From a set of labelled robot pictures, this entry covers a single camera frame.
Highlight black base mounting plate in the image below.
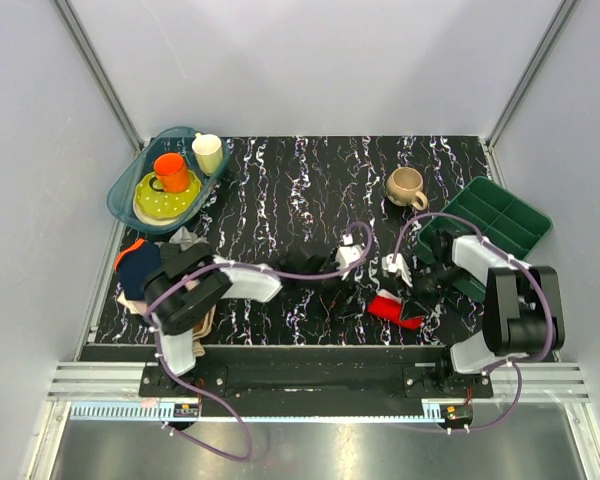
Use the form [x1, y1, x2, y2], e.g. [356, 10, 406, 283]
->
[68, 347, 554, 423]

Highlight pile of mixed clothes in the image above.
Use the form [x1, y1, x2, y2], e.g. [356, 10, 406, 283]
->
[114, 227, 228, 356]

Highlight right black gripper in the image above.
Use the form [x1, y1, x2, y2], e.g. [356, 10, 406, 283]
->
[396, 262, 470, 323]

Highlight aluminium rail frame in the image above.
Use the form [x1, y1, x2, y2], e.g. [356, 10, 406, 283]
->
[48, 362, 590, 424]

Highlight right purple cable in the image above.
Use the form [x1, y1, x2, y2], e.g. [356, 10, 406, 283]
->
[394, 213, 554, 434]

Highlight purple cable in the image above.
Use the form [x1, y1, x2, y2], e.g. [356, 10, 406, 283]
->
[394, 213, 554, 434]
[144, 222, 374, 461]

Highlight green divided organizer tray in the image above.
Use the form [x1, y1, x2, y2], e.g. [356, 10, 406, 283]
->
[414, 177, 553, 303]

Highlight orange mug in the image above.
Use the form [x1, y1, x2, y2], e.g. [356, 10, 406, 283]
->
[150, 153, 190, 193]

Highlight cream yellow cup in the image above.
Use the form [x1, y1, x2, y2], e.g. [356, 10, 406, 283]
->
[192, 132, 224, 176]

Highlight beige ceramic mug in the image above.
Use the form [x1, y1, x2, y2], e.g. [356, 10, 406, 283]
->
[385, 167, 429, 211]

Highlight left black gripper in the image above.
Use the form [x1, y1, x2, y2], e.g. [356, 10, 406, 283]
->
[299, 254, 363, 318]

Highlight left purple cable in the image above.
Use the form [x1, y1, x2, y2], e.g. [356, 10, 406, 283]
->
[144, 222, 374, 461]

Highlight red underwear white trim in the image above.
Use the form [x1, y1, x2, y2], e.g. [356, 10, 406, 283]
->
[368, 295, 424, 330]

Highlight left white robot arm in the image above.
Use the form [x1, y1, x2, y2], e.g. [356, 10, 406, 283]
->
[141, 245, 364, 396]

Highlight yellow green dotted plate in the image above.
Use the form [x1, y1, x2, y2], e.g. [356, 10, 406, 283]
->
[133, 170, 202, 225]

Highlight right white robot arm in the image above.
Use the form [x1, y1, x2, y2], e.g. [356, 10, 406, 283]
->
[406, 230, 566, 397]

